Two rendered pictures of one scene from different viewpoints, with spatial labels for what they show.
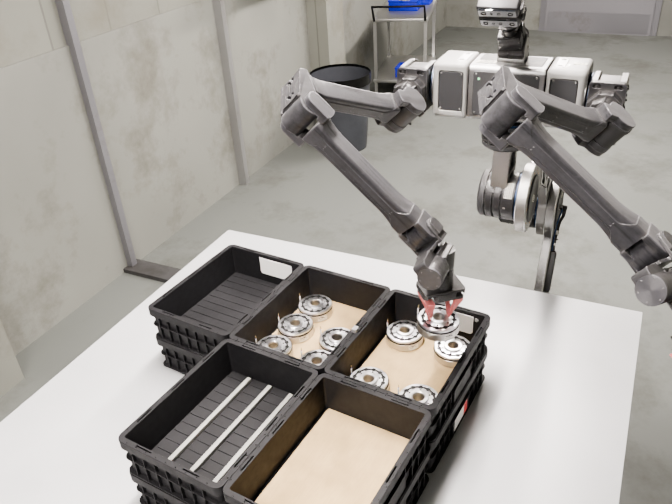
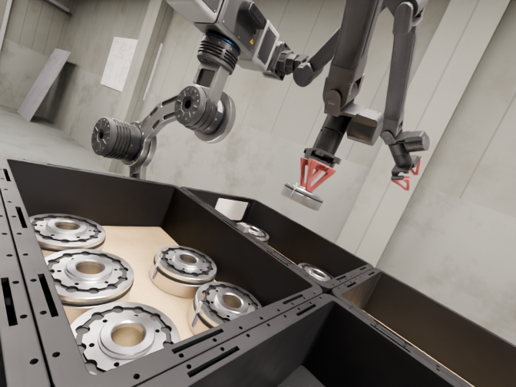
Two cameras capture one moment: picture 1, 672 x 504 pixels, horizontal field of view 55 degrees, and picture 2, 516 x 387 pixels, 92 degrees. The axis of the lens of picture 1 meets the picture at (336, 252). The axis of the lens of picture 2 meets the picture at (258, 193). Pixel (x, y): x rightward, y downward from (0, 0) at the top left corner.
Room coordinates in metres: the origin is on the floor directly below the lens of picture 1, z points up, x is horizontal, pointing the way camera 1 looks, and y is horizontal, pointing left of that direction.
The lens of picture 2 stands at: (1.33, 0.39, 1.07)
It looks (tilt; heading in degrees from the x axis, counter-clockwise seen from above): 8 degrees down; 274
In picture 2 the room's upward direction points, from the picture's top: 22 degrees clockwise
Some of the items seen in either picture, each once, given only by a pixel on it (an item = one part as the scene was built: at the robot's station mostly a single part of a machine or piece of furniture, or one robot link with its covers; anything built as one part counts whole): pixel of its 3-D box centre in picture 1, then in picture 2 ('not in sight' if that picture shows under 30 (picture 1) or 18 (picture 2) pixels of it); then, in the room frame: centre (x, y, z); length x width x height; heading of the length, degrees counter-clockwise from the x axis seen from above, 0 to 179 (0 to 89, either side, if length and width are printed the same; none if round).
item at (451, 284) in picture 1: (440, 278); (325, 146); (1.26, -0.24, 1.15); 0.10 x 0.07 x 0.07; 104
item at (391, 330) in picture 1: (404, 331); not in sight; (1.43, -0.18, 0.86); 0.10 x 0.10 x 0.01
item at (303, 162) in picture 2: (443, 301); (312, 172); (1.27, -0.25, 1.08); 0.07 x 0.07 x 0.09; 14
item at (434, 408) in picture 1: (410, 345); (274, 230); (1.30, -0.18, 0.92); 0.40 x 0.30 x 0.02; 148
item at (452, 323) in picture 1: (438, 318); (304, 191); (1.27, -0.24, 1.02); 0.10 x 0.10 x 0.01
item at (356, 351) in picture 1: (410, 360); (266, 249); (1.30, -0.18, 0.87); 0.40 x 0.30 x 0.11; 148
